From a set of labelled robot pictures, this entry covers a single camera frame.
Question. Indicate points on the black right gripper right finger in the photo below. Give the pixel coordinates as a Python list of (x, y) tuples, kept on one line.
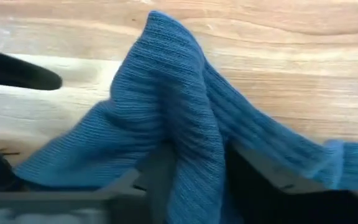
[(275, 208)]

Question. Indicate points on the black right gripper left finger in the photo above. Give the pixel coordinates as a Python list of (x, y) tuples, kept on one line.
[(129, 205)]

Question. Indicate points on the blue knit cloth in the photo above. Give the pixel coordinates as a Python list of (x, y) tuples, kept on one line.
[(172, 93)]

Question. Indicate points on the black sock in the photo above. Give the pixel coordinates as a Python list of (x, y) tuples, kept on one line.
[(17, 73)]

